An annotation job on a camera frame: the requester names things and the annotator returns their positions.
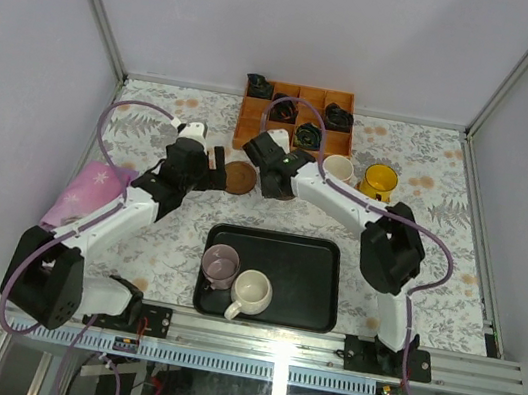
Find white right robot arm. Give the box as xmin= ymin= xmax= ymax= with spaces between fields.
xmin=243 ymin=130 xmax=425 ymax=376

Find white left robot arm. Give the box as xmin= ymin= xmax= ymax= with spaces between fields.
xmin=0 ymin=137 xmax=227 ymax=331

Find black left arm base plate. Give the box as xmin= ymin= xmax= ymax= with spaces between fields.
xmin=93 ymin=303 xmax=173 ymax=339

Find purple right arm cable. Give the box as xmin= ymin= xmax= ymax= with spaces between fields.
xmin=213 ymin=91 xmax=522 ymax=395

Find purple glass mug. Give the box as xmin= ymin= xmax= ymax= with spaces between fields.
xmin=201 ymin=244 xmax=240 ymax=291

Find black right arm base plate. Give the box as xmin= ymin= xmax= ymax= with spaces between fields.
xmin=343 ymin=335 xmax=432 ymax=384

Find dark rolled cloth top-left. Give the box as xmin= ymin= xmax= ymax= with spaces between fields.
xmin=246 ymin=73 xmax=274 ymax=100

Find purple snowflake cloth bag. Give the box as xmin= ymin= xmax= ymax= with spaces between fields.
xmin=40 ymin=161 xmax=123 ymax=229

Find pink ceramic mug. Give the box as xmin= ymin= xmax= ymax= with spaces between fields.
xmin=322 ymin=154 xmax=355 ymax=185

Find dark rolled cloth green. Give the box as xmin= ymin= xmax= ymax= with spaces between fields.
xmin=293 ymin=122 xmax=325 ymax=152

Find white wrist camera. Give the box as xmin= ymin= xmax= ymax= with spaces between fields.
xmin=267 ymin=128 xmax=290 ymax=153
xmin=176 ymin=121 xmax=208 ymax=145

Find yellow black mug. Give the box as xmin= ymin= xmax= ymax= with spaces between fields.
xmin=357 ymin=164 xmax=399 ymax=203

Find dark rolled cloth with orange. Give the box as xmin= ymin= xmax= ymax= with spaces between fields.
xmin=268 ymin=100 xmax=298 ymax=124

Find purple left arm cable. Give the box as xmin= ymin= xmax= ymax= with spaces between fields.
xmin=0 ymin=84 xmax=183 ymax=395

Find aluminium front rail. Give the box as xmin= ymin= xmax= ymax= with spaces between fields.
xmin=7 ymin=307 xmax=526 ymax=395

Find dark rolled cloth right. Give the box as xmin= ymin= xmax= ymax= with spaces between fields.
xmin=324 ymin=102 xmax=354 ymax=133

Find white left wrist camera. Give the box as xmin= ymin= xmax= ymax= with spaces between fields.
xmin=176 ymin=121 xmax=208 ymax=145

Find black plastic tray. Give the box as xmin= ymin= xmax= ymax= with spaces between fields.
xmin=205 ymin=223 xmax=341 ymax=334

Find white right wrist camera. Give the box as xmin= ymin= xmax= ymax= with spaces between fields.
xmin=267 ymin=128 xmax=290 ymax=153

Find orange wooden compartment box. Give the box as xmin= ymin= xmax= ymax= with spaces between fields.
xmin=232 ymin=73 xmax=355 ymax=158

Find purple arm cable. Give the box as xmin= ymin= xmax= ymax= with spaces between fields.
xmin=0 ymin=84 xmax=183 ymax=395
xmin=213 ymin=91 xmax=522 ymax=395

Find brown wooden coaster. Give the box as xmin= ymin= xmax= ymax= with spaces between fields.
xmin=225 ymin=161 xmax=257 ymax=195

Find cream speckled mug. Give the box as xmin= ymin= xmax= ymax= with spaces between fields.
xmin=223 ymin=269 xmax=273 ymax=321

